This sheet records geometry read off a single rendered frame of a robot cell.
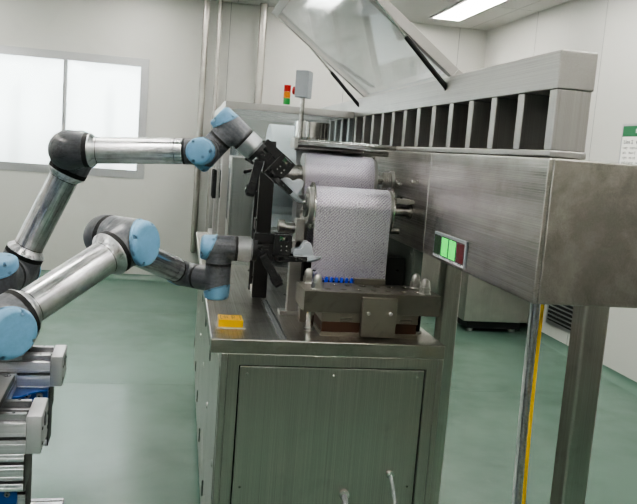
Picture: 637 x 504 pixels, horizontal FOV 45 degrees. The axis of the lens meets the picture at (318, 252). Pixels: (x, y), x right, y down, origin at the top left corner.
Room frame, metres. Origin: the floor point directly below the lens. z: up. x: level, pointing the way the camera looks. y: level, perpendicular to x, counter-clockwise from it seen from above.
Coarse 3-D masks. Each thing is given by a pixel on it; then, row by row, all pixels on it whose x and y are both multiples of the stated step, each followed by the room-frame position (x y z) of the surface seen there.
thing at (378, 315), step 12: (372, 300) 2.13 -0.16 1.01; (384, 300) 2.14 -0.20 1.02; (396, 300) 2.15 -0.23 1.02; (372, 312) 2.13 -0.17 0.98; (384, 312) 2.14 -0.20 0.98; (396, 312) 2.15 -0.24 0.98; (360, 324) 2.14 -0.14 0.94; (372, 324) 2.14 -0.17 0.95; (384, 324) 2.14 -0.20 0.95; (372, 336) 2.14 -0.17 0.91; (384, 336) 2.14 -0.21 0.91
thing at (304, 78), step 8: (296, 72) 2.90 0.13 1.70; (304, 72) 2.89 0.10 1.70; (312, 72) 2.95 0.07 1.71; (296, 80) 2.90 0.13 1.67; (304, 80) 2.89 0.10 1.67; (312, 80) 2.95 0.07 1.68; (296, 88) 2.90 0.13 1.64; (304, 88) 2.89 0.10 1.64; (296, 96) 2.90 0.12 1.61; (304, 96) 2.89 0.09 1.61
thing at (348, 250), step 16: (320, 224) 2.33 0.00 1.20; (336, 224) 2.33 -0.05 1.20; (352, 224) 2.34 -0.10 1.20; (368, 224) 2.35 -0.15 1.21; (320, 240) 2.33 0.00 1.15; (336, 240) 2.34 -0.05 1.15; (352, 240) 2.34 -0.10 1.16; (368, 240) 2.35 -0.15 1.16; (384, 240) 2.36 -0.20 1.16; (336, 256) 2.34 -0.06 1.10; (352, 256) 2.34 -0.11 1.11; (368, 256) 2.35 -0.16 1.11; (384, 256) 2.36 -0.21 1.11; (320, 272) 2.33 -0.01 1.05; (336, 272) 2.34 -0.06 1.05; (352, 272) 2.35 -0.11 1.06; (368, 272) 2.35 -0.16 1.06; (384, 272) 2.36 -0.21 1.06
